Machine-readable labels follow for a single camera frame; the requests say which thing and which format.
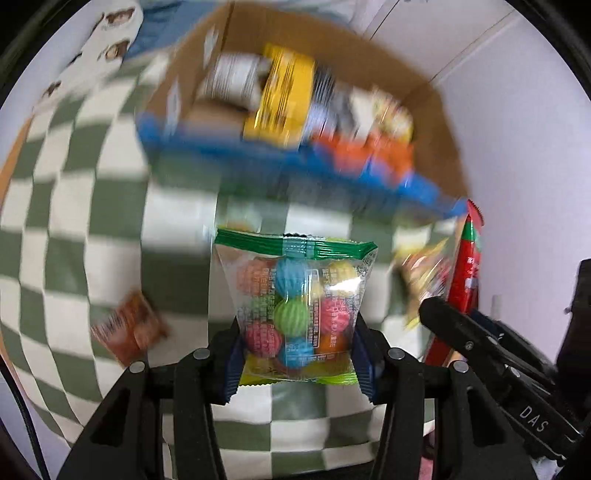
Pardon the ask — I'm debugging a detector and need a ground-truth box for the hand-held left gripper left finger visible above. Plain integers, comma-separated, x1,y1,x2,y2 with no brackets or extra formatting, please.
55,318,241,480

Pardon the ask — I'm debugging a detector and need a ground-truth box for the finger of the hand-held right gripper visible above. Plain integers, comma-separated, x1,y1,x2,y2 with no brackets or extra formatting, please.
418,296,526,394
471,309,558,385

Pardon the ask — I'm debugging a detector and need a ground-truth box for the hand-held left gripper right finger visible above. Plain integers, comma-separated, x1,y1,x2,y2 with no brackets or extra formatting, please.
353,314,539,480

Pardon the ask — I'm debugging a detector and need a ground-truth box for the red green snack packet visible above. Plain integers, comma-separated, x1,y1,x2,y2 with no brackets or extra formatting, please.
424,198,485,367

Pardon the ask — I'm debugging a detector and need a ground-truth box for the colourful candy ball packet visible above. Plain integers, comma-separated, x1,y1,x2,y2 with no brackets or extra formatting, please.
213,227,378,386

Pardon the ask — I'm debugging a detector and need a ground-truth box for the orange snack packet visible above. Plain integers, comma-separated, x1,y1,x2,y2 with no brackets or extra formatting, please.
367,136,415,188
310,130,372,174

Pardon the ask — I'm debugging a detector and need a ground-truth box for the cardboard box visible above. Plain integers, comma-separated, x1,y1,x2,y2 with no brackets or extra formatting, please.
135,0,472,224

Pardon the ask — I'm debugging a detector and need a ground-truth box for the yellow panda snack packet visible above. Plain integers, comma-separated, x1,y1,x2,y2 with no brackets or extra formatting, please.
372,90,415,145

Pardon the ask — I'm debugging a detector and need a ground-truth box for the black snack packet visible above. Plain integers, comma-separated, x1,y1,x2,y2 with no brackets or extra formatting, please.
302,67,354,141

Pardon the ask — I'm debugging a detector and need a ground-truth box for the grey white snack packet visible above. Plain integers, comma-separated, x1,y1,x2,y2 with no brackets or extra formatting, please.
198,52,274,103

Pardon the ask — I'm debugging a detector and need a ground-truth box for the yellow chip packet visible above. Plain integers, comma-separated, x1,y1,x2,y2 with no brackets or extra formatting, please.
394,237,460,330

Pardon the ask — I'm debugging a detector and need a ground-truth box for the brown snack packet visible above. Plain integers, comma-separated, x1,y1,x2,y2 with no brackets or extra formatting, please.
89,290,171,367

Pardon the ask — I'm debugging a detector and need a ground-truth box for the green white checkered mat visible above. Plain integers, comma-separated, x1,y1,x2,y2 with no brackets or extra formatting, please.
0,46,462,476

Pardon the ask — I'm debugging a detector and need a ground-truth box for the white door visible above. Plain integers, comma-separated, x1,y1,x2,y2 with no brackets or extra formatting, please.
360,0,527,88

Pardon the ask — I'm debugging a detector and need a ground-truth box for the bed with blue sheet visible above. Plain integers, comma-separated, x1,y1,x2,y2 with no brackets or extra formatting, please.
122,0,232,61

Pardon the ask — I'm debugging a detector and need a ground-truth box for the white bear print blanket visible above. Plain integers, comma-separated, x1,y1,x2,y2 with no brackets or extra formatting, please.
34,0,145,109

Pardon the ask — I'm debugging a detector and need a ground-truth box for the black cable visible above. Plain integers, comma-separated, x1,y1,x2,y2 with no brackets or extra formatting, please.
0,357,51,480

